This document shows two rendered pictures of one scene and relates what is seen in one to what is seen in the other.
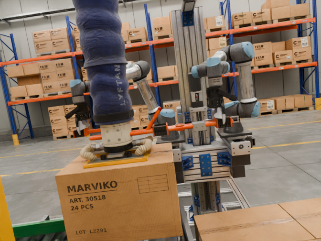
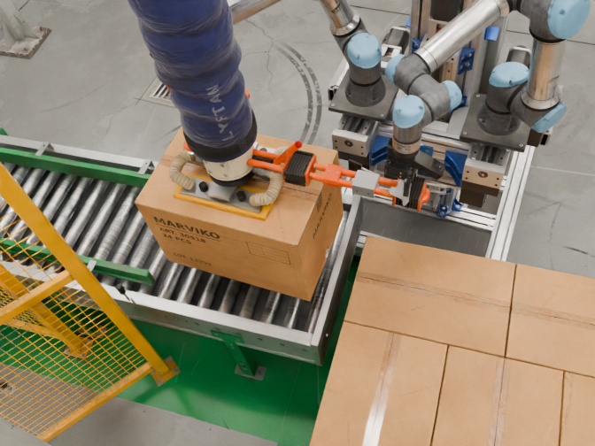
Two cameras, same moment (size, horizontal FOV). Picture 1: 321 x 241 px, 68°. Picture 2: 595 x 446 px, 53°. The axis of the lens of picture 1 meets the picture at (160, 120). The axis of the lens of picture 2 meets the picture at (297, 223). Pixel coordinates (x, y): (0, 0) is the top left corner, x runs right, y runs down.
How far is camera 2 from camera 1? 134 cm
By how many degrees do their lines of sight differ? 53
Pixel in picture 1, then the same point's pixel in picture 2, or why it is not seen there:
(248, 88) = (539, 84)
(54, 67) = not seen: outside the picture
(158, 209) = (277, 273)
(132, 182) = (240, 242)
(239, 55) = (537, 23)
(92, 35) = (158, 42)
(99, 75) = (181, 98)
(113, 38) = (199, 49)
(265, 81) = not seen: outside the picture
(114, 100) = (212, 134)
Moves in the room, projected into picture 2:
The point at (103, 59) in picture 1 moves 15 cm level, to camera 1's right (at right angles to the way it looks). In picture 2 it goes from (183, 82) to (236, 90)
